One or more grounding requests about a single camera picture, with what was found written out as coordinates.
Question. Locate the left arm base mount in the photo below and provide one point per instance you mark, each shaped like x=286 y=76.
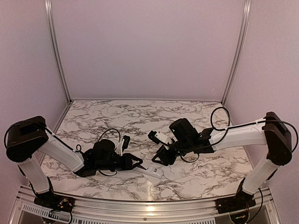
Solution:
x=53 y=201

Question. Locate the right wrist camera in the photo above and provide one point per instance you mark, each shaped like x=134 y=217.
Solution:
x=158 y=137

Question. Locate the aluminium frame post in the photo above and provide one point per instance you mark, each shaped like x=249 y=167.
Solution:
x=54 y=43
x=238 y=51

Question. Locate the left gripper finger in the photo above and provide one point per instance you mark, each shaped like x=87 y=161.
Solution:
x=138 y=168
x=135 y=160

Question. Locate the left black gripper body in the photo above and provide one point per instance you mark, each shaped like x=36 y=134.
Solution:
x=124 y=165

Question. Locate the white remote control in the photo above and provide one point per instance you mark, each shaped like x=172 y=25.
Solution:
x=152 y=171

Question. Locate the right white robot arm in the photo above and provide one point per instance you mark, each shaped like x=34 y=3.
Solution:
x=270 y=131

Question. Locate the front aluminium rail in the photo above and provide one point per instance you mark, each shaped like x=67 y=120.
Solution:
x=103 y=211

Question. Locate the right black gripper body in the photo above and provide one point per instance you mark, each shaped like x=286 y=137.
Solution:
x=171 y=159

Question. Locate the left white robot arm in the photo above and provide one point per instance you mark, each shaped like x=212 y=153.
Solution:
x=24 y=138

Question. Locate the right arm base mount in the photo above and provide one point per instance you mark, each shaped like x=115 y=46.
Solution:
x=239 y=201

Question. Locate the right aluminium frame post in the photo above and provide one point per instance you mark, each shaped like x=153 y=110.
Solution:
x=238 y=51

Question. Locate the left aluminium frame post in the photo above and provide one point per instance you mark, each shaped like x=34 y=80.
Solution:
x=54 y=43

